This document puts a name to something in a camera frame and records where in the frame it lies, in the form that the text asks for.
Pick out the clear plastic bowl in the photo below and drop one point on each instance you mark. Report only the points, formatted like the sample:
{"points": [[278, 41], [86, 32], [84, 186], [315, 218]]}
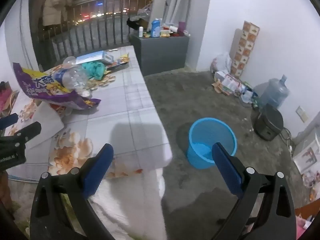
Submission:
{"points": [[68, 60]]}

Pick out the white appliance carton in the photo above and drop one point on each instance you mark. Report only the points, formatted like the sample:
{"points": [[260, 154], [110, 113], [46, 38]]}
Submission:
{"points": [[307, 150]]}

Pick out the black rice cooker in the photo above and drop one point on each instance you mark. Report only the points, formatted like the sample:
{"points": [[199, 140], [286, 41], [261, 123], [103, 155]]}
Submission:
{"points": [[267, 122]]}

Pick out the beige hanging coat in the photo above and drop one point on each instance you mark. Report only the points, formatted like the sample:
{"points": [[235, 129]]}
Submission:
{"points": [[55, 2]]}

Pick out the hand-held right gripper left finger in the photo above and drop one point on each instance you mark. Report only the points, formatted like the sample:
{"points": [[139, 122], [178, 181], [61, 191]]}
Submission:
{"points": [[97, 170]]}

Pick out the wall outlet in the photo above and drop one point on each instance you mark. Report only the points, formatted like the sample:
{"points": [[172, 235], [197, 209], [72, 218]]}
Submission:
{"points": [[302, 114]]}

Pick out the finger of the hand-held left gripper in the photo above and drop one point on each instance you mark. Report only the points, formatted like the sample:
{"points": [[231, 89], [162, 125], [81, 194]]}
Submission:
{"points": [[8, 122], [27, 131]]}

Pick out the pile of flattened packaging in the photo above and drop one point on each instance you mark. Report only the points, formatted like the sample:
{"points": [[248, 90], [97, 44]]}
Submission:
{"points": [[230, 83]]}

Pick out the clear plastic bottle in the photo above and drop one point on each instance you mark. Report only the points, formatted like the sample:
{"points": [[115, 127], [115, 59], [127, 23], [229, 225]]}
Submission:
{"points": [[75, 77]]}

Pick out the grey cabinet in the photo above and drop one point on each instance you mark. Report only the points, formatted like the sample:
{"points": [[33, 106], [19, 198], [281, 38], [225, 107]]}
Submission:
{"points": [[162, 52]]}

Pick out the blue and white carton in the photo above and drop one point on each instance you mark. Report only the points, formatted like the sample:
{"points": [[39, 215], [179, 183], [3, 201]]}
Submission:
{"points": [[90, 57]]}

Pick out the pink bag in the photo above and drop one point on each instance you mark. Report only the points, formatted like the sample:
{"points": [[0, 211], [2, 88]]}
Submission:
{"points": [[6, 97]]}

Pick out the tall patterned cardboard box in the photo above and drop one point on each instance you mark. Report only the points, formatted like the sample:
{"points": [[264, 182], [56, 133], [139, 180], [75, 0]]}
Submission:
{"points": [[246, 47]]}

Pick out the floral tablecloth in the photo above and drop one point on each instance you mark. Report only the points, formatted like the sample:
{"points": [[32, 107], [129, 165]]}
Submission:
{"points": [[125, 110]]}

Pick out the grey curtain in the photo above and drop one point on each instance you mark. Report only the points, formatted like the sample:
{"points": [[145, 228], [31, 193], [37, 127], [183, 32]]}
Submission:
{"points": [[172, 2]]}

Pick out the small white bottle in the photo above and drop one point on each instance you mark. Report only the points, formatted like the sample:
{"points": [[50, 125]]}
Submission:
{"points": [[141, 32]]}

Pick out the metal balcony railing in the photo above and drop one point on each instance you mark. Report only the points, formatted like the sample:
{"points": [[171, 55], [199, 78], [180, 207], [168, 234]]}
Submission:
{"points": [[100, 37]]}

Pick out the teal crumpled cloth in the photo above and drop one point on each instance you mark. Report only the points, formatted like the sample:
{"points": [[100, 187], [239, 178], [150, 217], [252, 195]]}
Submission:
{"points": [[93, 68]]}

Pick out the blue plastic wastebasket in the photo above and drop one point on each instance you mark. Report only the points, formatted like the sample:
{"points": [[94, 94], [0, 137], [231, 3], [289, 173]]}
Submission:
{"points": [[200, 135]]}

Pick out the pink cup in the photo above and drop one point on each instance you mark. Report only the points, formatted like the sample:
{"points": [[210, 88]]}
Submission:
{"points": [[181, 26]]}

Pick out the large water jug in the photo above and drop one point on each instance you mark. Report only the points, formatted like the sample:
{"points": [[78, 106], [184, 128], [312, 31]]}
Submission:
{"points": [[275, 92]]}

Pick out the white plastic bag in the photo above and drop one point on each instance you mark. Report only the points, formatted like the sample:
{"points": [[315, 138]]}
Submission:
{"points": [[222, 62]]}

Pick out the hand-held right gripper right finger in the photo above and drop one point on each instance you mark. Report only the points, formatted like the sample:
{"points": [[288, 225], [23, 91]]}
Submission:
{"points": [[227, 170]]}

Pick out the black clothing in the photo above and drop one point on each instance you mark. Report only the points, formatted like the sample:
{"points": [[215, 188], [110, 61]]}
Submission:
{"points": [[135, 23]]}

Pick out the purple snack bag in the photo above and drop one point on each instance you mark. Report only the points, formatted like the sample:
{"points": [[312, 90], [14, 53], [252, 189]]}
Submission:
{"points": [[32, 90]]}

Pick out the blue detergent bottle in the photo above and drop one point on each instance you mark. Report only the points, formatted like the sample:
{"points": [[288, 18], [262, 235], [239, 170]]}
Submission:
{"points": [[155, 30]]}

